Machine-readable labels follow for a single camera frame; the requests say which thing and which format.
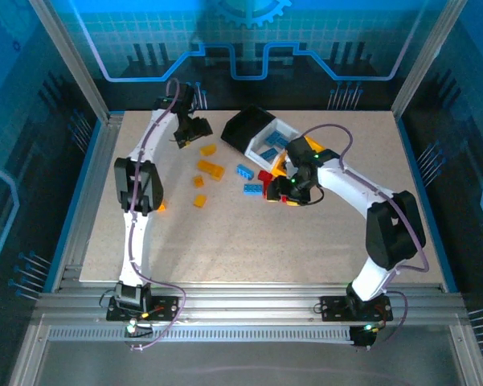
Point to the large orange lego brick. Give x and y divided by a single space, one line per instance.
211 169

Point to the aluminium side rail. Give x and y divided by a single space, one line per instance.
100 169

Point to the white plastic bin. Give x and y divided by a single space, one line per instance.
257 154

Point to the aluminium corner post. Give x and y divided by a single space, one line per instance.
426 60
72 60

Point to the wide aluminium frame rail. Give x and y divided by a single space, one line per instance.
245 297

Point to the blue table edge trim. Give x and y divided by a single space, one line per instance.
75 201
412 161

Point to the black electronics box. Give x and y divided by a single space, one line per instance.
363 337

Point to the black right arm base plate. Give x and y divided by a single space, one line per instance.
333 307

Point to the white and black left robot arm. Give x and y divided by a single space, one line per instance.
134 249

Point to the yellow plastic bin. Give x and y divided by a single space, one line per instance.
281 167

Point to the red curved lego brick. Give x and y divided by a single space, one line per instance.
265 175

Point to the black plastic bin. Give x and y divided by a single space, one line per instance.
243 128

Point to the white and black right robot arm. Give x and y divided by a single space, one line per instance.
345 183

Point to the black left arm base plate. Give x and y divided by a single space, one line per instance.
166 307

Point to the aluminium lower frame rail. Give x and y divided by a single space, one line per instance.
472 358
26 362

